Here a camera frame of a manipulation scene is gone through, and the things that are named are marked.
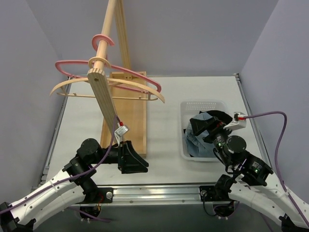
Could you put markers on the aluminium front rail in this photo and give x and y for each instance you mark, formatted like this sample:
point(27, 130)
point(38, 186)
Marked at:
point(157, 194)

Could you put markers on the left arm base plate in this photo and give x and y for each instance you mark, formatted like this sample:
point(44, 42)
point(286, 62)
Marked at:
point(94, 202)

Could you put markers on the aluminium rail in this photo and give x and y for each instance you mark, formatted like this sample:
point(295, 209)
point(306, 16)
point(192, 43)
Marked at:
point(157, 194)
point(256, 130)

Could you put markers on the black skirt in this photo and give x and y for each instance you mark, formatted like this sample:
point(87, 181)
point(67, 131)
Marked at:
point(222, 116)

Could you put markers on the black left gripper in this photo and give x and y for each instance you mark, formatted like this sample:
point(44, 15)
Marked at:
point(122, 157)

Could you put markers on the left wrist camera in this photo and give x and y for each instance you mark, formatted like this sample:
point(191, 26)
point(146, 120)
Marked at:
point(120, 132)

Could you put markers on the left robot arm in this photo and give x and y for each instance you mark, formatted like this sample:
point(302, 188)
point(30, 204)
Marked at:
point(71, 185)

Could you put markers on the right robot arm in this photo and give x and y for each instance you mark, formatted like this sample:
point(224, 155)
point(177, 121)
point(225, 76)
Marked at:
point(248, 178)

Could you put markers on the light blue denim shirt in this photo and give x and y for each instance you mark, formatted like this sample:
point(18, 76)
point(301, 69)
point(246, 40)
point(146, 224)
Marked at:
point(196, 147)

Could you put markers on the aluminium right side rail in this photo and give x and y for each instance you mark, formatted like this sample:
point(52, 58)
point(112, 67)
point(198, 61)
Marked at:
point(256, 130)

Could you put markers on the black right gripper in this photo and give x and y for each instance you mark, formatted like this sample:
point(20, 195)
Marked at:
point(210, 130)

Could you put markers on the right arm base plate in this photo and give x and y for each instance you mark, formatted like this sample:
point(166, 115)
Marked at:
point(222, 206)

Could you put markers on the wooden clothes rack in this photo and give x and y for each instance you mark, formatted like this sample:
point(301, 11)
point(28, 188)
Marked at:
point(124, 103)

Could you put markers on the white perforated plastic basket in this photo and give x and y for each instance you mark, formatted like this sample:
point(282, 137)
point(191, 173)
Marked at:
point(190, 109)

